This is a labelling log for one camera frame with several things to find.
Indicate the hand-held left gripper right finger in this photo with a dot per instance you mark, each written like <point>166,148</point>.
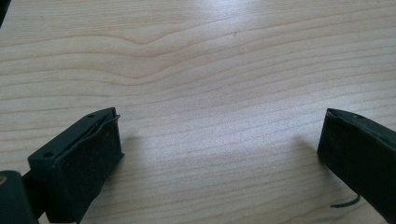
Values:
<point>358,152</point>

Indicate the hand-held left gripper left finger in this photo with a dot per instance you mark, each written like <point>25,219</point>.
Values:
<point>77,168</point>

